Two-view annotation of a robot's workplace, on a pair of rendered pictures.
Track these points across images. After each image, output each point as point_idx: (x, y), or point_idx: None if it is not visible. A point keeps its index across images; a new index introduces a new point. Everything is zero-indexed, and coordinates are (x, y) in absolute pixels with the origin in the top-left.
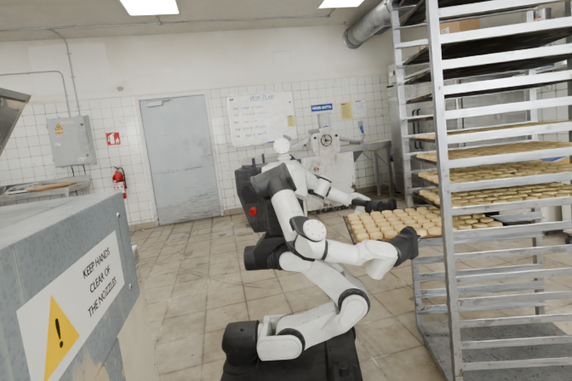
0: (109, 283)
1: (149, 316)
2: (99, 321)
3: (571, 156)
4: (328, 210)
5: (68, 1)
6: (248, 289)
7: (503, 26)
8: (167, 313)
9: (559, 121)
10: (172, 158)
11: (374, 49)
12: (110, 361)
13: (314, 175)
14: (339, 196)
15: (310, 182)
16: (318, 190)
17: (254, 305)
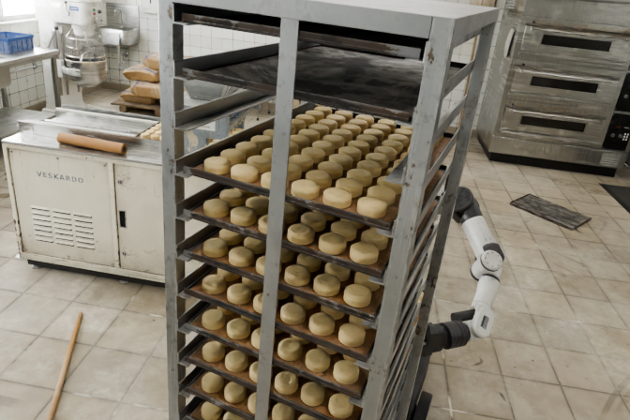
0: (205, 126)
1: (539, 305)
2: (198, 128)
3: (262, 412)
4: None
5: None
6: (599, 397)
7: (274, 117)
8: (544, 317)
9: (279, 344)
10: None
11: None
12: (200, 139)
13: (484, 242)
14: (476, 290)
15: (471, 242)
16: (474, 262)
17: (545, 390)
